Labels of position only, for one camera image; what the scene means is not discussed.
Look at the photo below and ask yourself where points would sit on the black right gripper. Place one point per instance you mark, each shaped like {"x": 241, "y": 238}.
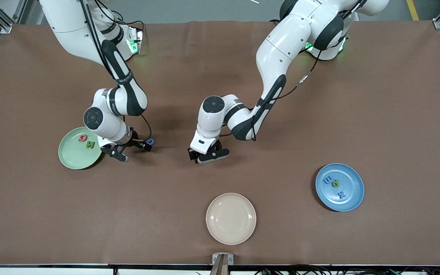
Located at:
{"x": 136, "y": 142}

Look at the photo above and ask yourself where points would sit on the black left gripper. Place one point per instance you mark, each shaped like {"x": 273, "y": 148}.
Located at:
{"x": 195, "y": 156}

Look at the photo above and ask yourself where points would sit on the blue foam letter G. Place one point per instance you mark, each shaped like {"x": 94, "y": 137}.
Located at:
{"x": 148, "y": 141}

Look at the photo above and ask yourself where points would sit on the green foam letter N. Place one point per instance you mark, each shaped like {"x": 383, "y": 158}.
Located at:
{"x": 90, "y": 144}

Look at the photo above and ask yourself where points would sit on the pink foam letter Q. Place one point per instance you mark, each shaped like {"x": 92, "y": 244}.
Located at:
{"x": 80, "y": 138}

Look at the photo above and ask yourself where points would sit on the blue foam letter m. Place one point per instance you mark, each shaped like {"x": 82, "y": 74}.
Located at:
{"x": 329, "y": 179}

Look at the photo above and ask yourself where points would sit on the green foam letter p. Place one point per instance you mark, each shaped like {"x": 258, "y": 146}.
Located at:
{"x": 336, "y": 183}

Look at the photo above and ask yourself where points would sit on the blue foam letter x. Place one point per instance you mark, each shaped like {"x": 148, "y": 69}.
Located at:
{"x": 342, "y": 195}

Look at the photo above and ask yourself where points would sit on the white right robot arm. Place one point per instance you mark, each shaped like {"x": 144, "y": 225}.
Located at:
{"x": 71, "y": 30}

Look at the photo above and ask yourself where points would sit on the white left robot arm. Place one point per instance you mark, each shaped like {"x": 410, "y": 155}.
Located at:
{"x": 281, "y": 49}

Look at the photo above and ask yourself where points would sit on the brown table cover mat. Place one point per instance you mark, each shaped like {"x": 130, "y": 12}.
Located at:
{"x": 189, "y": 214}

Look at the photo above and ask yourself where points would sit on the light green plate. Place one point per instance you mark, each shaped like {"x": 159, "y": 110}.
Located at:
{"x": 75, "y": 158}

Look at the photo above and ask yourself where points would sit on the beige plate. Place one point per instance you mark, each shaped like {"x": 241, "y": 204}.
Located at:
{"x": 230, "y": 219}

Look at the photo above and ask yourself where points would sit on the blue plate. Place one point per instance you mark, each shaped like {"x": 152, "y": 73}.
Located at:
{"x": 351, "y": 179}

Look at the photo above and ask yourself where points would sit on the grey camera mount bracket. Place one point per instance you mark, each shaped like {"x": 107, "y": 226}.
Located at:
{"x": 222, "y": 263}

